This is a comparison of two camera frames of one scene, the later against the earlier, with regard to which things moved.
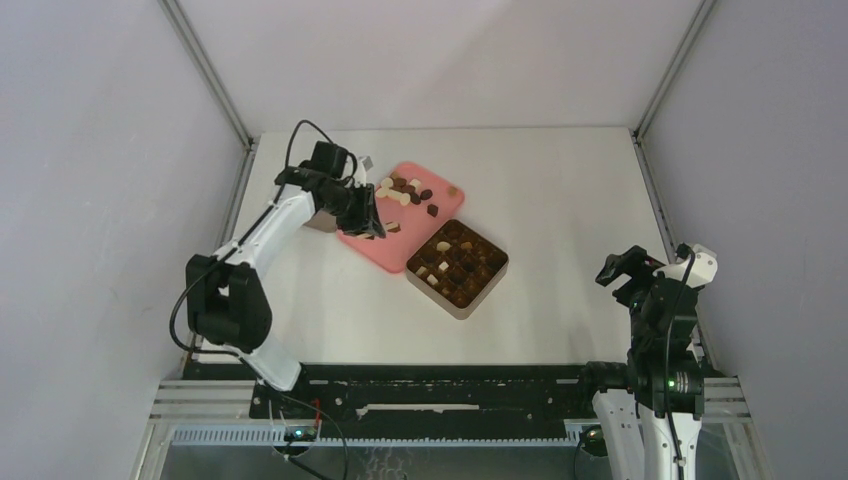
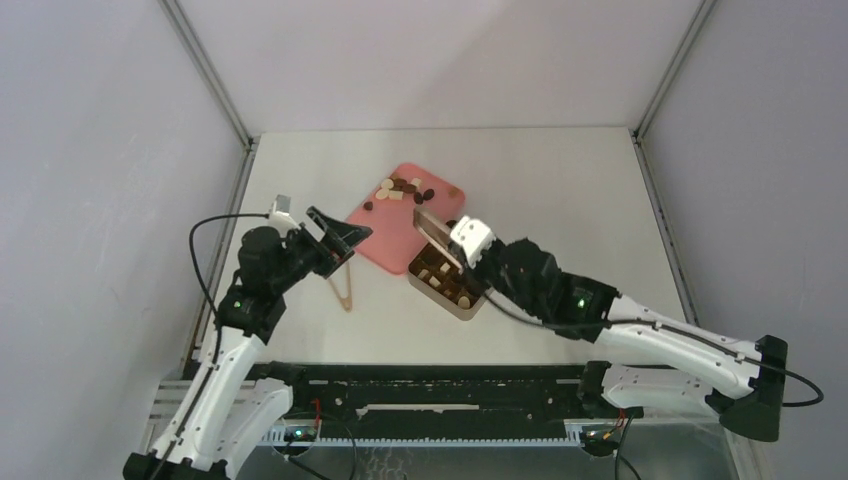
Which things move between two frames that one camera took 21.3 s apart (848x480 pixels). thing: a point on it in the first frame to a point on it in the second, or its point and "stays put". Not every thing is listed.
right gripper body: x=641 y=268 to x=489 y=271
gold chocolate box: x=457 y=267 stays put
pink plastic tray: x=412 y=200 stays put
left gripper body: x=358 y=216 to x=313 y=255
